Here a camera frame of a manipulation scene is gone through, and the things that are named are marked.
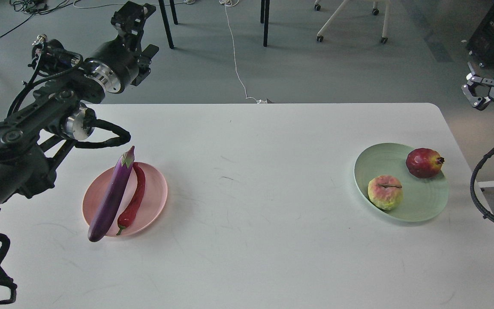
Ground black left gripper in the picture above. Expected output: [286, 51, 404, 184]
[86, 1, 160, 94]

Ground red pomegranate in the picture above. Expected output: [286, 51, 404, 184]
[405, 148, 445, 179]

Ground green pink custard apple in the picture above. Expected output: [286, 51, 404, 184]
[368, 175, 404, 211]

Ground purple eggplant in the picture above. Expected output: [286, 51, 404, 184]
[87, 146, 135, 242]

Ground red chili pepper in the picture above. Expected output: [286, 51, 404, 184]
[116, 162, 146, 236]

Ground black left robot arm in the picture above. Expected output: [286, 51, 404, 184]
[0, 1, 159, 305]

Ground light green plate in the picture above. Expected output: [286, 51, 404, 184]
[353, 142, 449, 224]

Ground black table legs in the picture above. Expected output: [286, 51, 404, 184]
[158, 0, 271, 49]

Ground pink plate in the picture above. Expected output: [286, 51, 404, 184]
[82, 162, 168, 237]

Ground white rolling chair base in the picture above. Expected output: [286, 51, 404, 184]
[315, 0, 394, 45]

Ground white floor cable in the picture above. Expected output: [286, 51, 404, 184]
[219, 0, 269, 104]

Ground black floor cables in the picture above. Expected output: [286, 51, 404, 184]
[0, 0, 76, 50]

